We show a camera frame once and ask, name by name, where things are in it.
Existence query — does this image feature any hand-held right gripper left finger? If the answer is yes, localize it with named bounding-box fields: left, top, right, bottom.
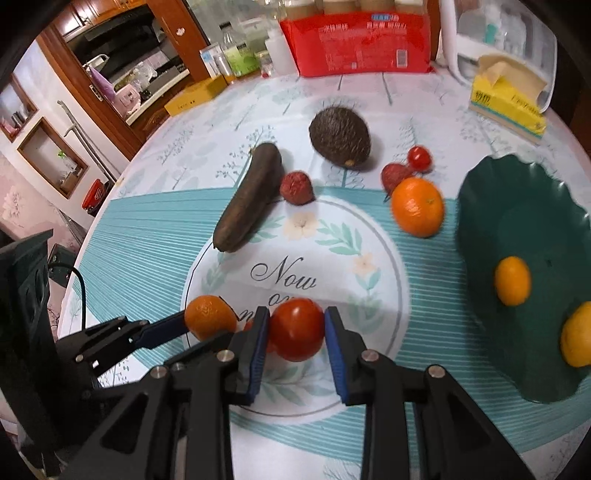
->
left=60, top=305, right=271, bottom=480

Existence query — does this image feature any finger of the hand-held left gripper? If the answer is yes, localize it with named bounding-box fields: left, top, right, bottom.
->
left=79, top=349, right=161, bottom=394
left=56, top=311, right=188, bottom=366

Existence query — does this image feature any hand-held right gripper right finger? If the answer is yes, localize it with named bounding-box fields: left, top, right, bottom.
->
left=323, top=305, right=539, bottom=480

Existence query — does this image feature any large red tomato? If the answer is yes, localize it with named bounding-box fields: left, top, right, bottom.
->
left=268, top=298, right=326, bottom=363

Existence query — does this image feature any small orange mandarin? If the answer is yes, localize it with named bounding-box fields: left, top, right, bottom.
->
left=184, top=295, right=238, bottom=342

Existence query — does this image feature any dark brown banana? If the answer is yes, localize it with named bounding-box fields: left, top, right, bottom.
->
left=212, top=142, right=284, bottom=254

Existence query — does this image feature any bright orange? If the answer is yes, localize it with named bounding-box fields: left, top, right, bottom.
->
left=392, top=178, right=446, bottom=238

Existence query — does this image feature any red lychee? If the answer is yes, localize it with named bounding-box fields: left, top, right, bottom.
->
left=279, top=171, right=316, bottom=206
left=381, top=162, right=415, bottom=195

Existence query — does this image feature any red cherry tomato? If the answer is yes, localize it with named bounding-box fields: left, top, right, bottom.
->
left=407, top=145, right=434, bottom=172

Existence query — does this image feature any dark green wavy plate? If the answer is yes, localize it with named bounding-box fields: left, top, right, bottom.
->
left=455, top=154, right=591, bottom=404

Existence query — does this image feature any dark avocado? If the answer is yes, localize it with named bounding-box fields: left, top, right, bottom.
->
left=308, top=106, right=372, bottom=171

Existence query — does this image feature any red basket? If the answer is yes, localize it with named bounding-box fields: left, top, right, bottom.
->
left=82, top=179, right=109, bottom=213

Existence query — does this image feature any small yellow-orange mandarin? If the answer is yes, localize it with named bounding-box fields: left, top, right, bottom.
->
left=494, top=256, right=533, bottom=306

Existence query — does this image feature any pink kitchen appliance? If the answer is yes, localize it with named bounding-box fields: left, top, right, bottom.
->
left=113, top=88, right=144, bottom=116

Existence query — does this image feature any flat yellow cardboard box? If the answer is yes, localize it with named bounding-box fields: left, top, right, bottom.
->
left=164, top=76, right=228, bottom=117

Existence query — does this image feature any large yellow orange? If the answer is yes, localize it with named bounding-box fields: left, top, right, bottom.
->
left=560, top=301, right=591, bottom=368

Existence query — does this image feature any purple cloth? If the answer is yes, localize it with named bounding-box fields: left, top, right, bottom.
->
left=88, top=65, right=116, bottom=100

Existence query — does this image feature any white and blue carton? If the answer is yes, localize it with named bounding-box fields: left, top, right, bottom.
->
left=199, top=42, right=227, bottom=79

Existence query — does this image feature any small glass jar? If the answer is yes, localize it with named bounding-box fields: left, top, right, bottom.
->
left=254, top=50, right=275, bottom=79

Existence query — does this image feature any clear bottle green label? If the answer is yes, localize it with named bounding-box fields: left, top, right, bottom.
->
left=217, top=21, right=262, bottom=79

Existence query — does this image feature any yellow tissue box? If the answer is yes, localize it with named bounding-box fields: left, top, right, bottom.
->
left=468, top=54, right=550, bottom=146

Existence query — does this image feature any kitchen range hood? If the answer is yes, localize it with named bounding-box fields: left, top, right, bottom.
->
left=65, top=4, right=162, bottom=56

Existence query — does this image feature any red plastic package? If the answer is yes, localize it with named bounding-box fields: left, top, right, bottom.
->
left=279, top=11, right=437, bottom=78

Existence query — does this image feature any white cosmetics organizer box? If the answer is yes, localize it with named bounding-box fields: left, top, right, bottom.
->
left=438, top=0, right=559, bottom=114

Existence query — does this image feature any teal and white bottle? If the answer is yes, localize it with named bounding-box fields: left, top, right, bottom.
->
left=480, top=4, right=502, bottom=47

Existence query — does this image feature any white cosmetic bottle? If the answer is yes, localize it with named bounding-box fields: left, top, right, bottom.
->
left=501, top=9, right=527, bottom=54

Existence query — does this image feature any black cable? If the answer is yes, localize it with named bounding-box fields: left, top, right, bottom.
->
left=48, top=263, right=88, bottom=324

